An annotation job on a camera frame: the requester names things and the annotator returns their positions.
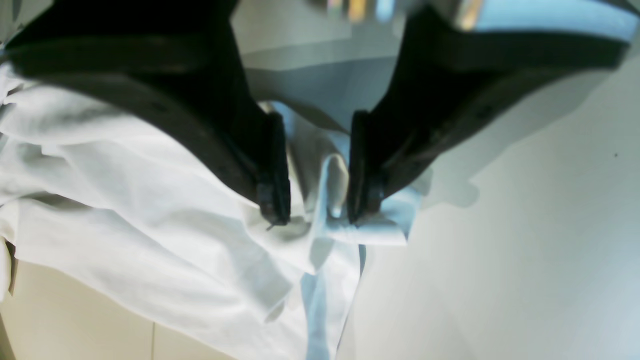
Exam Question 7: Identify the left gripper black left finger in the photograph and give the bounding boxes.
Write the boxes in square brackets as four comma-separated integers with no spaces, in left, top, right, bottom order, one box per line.
[2,0,291,226]

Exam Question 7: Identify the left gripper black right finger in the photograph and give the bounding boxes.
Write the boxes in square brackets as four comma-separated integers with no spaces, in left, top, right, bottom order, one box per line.
[346,0,633,224]

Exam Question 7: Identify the white t-shirt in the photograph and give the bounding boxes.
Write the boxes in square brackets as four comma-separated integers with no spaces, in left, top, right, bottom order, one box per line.
[1,63,429,360]

